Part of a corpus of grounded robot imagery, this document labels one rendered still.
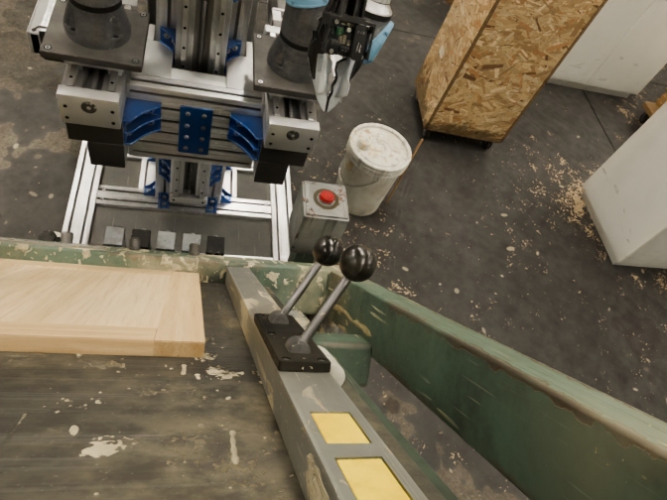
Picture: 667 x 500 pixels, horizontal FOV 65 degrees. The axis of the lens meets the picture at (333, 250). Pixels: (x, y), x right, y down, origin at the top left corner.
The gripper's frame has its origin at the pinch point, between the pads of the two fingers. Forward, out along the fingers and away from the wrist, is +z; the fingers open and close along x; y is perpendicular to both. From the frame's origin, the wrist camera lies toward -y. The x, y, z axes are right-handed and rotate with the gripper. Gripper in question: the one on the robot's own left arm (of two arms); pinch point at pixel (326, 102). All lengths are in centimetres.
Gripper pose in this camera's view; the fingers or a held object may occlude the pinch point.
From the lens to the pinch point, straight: 91.0
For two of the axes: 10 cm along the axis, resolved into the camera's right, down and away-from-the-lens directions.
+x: 9.6, 0.9, 2.6
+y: 1.9, 4.8, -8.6
